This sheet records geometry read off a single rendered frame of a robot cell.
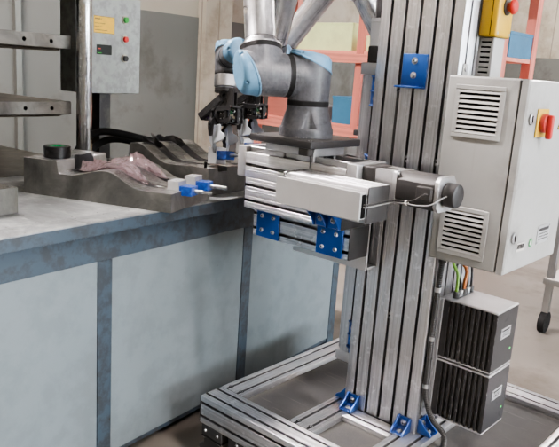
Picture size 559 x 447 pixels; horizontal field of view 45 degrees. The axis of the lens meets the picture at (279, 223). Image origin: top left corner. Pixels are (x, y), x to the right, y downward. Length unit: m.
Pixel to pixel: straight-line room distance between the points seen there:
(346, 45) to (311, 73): 3.69
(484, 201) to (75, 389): 1.20
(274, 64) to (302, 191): 0.35
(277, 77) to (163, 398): 1.09
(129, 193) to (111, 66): 1.13
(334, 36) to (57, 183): 3.80
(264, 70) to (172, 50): 3.92
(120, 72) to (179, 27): 2.73
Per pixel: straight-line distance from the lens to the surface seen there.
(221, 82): 2.22
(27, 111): 2.70
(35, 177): 2.16
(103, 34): 2.99
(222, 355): 2.43
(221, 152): 2.20
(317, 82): 1.84
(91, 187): 2.04
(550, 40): 9.66
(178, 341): 2.23
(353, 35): 5.50
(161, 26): 5.62
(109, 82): 3.01
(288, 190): 1.70
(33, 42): 2.71
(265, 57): 1.80
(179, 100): 5.75
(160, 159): 2.34
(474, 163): 1.72
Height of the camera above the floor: 1.21
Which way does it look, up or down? 13 degrees down
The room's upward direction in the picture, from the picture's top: 4 degrees clockwise
